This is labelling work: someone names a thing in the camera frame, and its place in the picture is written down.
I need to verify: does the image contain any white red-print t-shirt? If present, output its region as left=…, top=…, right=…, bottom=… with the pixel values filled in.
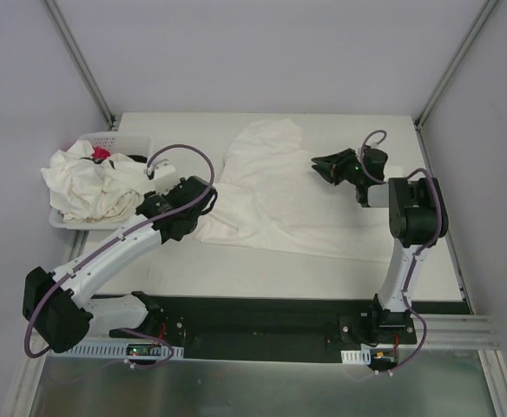
left=194, top=119, right=393, bottom=262

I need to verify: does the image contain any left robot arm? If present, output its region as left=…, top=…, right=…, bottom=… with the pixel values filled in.
left=23, top=176, right=218, bottom=353

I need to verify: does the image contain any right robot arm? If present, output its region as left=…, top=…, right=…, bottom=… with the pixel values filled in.
left=312, top=145, right=449, bottom=343

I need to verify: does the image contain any white plastic laundry basket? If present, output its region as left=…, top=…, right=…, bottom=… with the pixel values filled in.
left=49, top=131, right=151, bottom=230

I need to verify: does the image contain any pink t-shirt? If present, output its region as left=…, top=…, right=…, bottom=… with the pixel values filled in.
left=92, top=147, right=110, bottom=160

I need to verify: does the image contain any white t-shirt pile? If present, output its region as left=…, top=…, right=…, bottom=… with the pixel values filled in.
left=41, top=139, right=154, bottom=224

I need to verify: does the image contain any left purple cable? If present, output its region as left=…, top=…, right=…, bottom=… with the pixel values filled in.
left=23, top=144, right=215, bottom=360

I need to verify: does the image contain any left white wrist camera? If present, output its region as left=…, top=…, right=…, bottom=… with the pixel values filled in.
left=144, top=159, right=180, bottom=195

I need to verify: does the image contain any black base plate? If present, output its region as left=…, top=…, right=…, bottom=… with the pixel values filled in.
left=108, top=295, right=415, bottom=364

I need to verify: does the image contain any right white cable duct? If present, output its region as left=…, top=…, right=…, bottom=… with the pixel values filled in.
left=340, top=348, right=372, bottom=366

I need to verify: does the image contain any white cable duct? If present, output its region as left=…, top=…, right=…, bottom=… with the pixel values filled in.
left=64, top=341, right=184, bottom=361
left=340, top=348, right=372, bottom=366

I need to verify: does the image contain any aluminium front rail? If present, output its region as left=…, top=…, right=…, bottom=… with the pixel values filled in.
left=423, top=314, right=500, bottom=350

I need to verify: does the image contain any right aluminium frame post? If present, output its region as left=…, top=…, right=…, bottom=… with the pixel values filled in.
left=413, top=0, right=500, bottom=131

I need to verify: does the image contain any aluminium frame post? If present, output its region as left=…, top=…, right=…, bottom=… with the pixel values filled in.
left=41, top=0, right=116, bottom=129
left=413, top=0, right=500, bottom=131

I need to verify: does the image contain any left aluminium frame post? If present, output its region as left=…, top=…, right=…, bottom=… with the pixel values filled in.
left=41, top=0, right=116, bottom=129

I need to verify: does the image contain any left white cable duct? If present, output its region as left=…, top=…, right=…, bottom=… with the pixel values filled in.
left=64, top=341, right=184, bottom=361

